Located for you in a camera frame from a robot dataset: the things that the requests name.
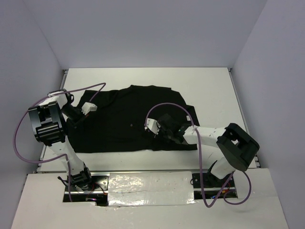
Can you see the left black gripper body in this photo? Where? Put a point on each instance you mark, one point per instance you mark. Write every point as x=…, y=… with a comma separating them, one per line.
x=75, y=116

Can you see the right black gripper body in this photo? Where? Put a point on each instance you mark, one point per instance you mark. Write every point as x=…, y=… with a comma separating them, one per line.
x=167, y=133

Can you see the black long sleeve shirt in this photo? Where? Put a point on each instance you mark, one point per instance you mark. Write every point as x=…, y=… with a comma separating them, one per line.
x=118, y=123

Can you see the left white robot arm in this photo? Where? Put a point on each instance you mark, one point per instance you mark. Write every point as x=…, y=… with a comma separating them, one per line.
x=49, y=120

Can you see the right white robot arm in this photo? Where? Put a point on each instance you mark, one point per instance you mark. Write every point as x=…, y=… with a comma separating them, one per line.
x=237, y=146

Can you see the glossy white tape sheet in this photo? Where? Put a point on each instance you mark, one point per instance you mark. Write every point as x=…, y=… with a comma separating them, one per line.
x=150, y=189

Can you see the white front board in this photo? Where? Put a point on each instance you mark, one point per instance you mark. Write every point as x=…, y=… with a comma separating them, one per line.
x=41, y=207

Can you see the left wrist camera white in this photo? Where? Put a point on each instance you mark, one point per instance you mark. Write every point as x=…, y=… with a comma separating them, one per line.
x=88, y=107

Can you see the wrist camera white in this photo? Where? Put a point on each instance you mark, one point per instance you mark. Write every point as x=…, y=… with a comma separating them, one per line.
x=152, y=126
x=88, y=107

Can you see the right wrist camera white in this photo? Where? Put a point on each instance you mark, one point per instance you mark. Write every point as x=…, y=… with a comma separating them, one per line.
x=152, y=126

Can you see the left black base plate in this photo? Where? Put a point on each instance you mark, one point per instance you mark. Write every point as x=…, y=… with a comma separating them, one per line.
x=96, y=183

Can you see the aluminium table edge rail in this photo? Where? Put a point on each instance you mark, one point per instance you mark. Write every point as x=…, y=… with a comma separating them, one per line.
x=256, y=159

